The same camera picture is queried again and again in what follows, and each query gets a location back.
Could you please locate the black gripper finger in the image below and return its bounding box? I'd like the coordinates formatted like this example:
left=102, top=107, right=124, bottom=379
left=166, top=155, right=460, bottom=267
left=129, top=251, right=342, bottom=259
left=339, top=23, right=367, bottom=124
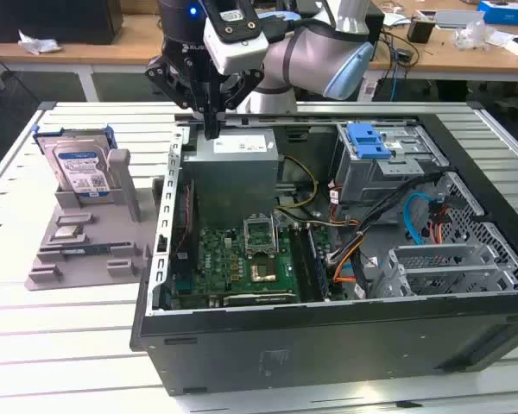
left=144, top=55, right=213, bottom=140
left=212, top=68, right=267, bottom=140

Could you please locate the hard disk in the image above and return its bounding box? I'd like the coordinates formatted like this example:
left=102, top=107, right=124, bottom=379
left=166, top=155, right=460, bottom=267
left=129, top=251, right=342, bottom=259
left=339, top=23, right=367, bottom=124
left=32, top=124, right=116, bottom=206

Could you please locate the wooden desk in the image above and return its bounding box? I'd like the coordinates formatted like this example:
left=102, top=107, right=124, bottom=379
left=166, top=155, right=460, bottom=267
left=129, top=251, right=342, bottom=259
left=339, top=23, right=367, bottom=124
left=0, top=0, right=518, bottom=103

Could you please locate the grey power supply unit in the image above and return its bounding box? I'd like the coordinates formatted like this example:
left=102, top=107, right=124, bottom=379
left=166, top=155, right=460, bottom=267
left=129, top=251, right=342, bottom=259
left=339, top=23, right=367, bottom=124
left=180, top=129, right=281, bottom=228

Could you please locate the metal socket cover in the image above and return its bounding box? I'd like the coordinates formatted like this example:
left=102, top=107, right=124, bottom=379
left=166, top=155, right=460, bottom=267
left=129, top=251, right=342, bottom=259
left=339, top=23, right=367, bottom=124
left=243, top=213, right=278, bottom=259

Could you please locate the blue plastic drive latch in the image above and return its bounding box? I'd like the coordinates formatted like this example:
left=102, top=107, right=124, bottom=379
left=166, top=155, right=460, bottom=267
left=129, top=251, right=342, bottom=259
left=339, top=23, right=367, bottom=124
left=346, top=123, right=392, bottom=160

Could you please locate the large black box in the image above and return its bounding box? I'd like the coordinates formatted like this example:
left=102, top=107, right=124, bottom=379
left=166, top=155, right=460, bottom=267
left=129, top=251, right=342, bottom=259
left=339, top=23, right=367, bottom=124
left=0, top=0, right=124, bottom=46

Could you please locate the crumpled white paper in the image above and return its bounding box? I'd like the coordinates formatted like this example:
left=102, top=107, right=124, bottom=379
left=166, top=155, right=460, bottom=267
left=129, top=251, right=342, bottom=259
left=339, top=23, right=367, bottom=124
left=17, top=29, right=64, bottom=56

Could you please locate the CPU socket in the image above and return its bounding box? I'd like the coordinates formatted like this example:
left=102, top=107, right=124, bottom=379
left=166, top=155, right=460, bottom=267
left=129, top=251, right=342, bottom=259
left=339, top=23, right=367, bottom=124
left=243, top=213, right=281, bottom=260

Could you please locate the grey metal drive cage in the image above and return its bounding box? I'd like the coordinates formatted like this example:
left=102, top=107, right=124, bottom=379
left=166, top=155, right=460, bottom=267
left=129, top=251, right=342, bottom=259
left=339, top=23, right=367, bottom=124
left=332, top=122, right=450, bottom=216

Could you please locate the green motherboard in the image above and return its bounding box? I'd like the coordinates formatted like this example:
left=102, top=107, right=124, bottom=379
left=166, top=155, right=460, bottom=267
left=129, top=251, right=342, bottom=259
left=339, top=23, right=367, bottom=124
left=172, top=223, right=333, bottom=303

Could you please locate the silver CPU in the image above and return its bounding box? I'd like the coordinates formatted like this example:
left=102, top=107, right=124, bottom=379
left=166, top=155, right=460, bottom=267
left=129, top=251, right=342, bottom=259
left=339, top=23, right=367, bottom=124
left=54, top=224, right=85, bottom=239

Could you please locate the black RAM slot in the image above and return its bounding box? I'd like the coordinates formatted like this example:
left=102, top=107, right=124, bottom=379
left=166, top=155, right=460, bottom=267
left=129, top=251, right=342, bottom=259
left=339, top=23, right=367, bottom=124
left=289, top=224, right=316, bottom=303

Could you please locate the gold chipset heat sink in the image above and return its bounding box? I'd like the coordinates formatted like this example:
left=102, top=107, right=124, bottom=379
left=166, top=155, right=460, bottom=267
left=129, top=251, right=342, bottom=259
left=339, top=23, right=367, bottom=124
left=250, top=263, right=280, bottom=284

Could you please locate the installed RAM stick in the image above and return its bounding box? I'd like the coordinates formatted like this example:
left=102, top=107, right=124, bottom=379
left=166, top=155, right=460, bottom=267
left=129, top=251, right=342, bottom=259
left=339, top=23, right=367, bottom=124
left=306, top=227, right=332, bottom=302

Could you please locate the blue RAM stick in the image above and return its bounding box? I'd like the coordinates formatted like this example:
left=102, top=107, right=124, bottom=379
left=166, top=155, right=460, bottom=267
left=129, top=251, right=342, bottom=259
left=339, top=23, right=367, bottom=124
left=59, top=243, right=111, bottom=256

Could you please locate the grey parts rack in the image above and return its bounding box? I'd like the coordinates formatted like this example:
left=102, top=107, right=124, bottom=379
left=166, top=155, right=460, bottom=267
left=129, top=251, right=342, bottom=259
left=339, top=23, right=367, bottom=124
left=24, top=148, right=165, bottom=292

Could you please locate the black graphics card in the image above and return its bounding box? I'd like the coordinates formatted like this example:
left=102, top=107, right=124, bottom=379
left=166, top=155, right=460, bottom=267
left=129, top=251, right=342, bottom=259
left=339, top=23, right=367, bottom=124
left=222, top=292, right=299, bottom=307

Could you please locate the flat grey box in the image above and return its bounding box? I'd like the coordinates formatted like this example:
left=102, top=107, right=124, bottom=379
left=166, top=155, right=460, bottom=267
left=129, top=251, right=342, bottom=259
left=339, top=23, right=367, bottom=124
left=433, top=9, right=487, bottom=29

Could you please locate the crumpled clear plastic bag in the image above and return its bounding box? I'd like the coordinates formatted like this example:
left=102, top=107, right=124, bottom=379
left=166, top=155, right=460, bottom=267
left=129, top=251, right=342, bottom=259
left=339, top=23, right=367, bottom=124
left=451, top=20, right=502, bottom=51

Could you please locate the blue cardboard box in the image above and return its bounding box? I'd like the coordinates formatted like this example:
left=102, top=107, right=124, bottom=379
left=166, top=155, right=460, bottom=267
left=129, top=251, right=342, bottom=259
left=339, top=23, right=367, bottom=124
left=477, top=0, right=518, bottom=28

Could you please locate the black open PC case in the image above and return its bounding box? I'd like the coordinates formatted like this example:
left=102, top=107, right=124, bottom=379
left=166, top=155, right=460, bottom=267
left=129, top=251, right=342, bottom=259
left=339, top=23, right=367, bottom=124
left=129, top=101, right=518, bottom=398

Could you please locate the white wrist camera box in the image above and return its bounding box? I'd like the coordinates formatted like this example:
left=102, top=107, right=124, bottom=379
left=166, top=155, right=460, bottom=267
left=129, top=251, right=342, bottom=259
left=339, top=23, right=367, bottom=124
left=202, top=0, right=269, bottom=75

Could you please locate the yellow black power cable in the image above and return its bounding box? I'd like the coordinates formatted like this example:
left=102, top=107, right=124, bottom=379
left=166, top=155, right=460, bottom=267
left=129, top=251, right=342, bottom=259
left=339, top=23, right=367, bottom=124
left=275, top=154, right=320, bottom=212

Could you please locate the flat multicoloured wire bundle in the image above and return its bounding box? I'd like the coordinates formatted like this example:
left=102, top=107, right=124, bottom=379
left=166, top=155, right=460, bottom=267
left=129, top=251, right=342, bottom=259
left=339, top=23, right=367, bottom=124
left=274, top=209, right=362, bottom=229

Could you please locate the black cable bundle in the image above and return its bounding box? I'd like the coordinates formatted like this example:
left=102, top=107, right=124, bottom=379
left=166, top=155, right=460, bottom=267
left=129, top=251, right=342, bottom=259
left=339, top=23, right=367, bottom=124
left=325, top=170, right=457, bottom=267

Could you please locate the orange data cable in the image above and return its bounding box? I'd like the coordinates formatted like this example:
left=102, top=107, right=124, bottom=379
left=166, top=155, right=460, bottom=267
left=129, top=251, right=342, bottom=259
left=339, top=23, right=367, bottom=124
left=332, top=243, right=366, bottom=285

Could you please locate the blue data wire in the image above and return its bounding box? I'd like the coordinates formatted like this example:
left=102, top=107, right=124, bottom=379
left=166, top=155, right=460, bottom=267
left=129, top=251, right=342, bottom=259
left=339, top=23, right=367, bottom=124
left=403, top=192, right=435, bottom=247

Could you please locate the orange red power wire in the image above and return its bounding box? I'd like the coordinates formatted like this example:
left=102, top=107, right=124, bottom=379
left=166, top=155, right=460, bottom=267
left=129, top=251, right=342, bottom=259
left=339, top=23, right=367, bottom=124
left=429, top=193, right=454, bottom=247

